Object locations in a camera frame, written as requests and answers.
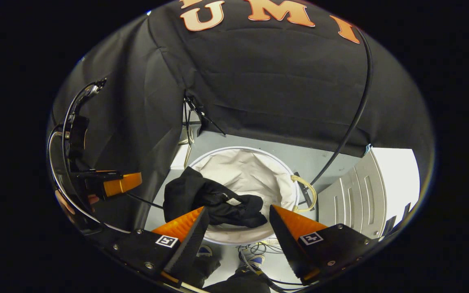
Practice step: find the black backdrop cloth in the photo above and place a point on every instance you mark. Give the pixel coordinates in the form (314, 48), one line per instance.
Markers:
(259, 81)

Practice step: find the person's shoe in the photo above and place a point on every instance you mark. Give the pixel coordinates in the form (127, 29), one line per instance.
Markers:
(204, 251)
(255, 260)

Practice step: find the person's left shoe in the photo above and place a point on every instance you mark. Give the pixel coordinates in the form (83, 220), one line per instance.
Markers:
(204, 251)

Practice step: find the grey ribbed panel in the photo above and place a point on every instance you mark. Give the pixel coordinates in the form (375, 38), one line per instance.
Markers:
(352, 195)

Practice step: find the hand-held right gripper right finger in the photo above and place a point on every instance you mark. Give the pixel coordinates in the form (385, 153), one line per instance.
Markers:
(289, 252)

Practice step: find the person's right shoe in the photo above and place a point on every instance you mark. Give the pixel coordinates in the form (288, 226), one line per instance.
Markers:
(255, 260)

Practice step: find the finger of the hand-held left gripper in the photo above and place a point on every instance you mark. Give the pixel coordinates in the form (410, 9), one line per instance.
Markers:
(96, 181)

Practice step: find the white round laundry hamper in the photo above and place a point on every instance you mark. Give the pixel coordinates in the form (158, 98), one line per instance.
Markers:
(250, 171)

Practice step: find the black clothes rack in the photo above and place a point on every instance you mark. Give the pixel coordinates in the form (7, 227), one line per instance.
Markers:
(326, 166)

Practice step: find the person's left leg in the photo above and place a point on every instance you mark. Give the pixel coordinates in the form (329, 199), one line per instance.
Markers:
(202, 268)

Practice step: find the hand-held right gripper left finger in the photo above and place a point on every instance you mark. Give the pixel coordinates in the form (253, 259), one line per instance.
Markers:
(187, 248)

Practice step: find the black jacket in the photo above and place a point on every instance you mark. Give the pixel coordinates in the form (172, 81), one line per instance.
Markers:
(189, 191)

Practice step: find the black metal stand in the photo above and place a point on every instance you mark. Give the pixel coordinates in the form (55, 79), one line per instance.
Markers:
(193, 106)

